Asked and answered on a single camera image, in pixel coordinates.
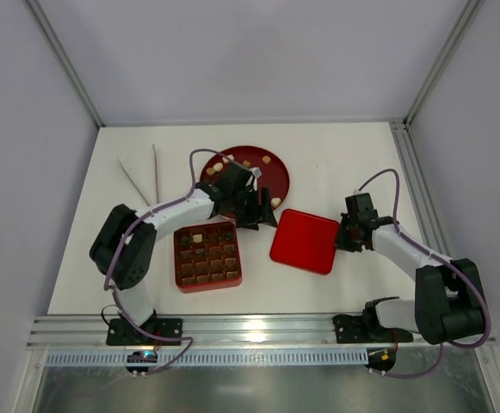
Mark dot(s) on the right side aluminium rail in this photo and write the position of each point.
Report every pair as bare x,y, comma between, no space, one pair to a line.
428,218

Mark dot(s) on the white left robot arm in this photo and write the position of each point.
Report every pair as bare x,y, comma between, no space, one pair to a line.
123,248

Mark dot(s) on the aluminium frame post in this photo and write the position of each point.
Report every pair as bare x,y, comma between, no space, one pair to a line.
43,23
442,59

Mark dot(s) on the square red box lid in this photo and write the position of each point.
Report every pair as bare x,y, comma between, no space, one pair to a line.
305,241

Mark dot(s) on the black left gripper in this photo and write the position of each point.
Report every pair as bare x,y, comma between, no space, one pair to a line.
254,208

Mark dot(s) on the left aluminium frame post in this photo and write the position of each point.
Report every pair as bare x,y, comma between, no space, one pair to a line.
43,23

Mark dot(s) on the round red tray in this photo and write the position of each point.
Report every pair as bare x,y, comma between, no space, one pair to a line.
275,175

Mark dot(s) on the square red chocolate box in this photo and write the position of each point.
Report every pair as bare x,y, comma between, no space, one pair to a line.
212,264

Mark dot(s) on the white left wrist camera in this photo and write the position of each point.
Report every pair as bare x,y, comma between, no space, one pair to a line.
256,172

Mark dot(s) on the slotted grey cable duct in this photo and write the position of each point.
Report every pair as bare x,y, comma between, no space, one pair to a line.
210,357

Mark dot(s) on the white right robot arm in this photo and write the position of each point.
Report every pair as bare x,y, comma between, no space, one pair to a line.
449,302

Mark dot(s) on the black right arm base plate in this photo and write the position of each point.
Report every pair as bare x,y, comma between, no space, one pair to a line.
352,329

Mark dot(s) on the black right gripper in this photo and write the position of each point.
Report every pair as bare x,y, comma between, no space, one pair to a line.
345,237

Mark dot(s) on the aluminium front rail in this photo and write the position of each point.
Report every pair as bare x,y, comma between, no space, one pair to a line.
304,330

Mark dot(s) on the right aluminium frame post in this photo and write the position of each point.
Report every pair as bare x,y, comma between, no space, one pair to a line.
442,59

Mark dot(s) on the aluminium rail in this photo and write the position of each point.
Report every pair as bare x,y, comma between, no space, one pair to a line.
304,330
428,218

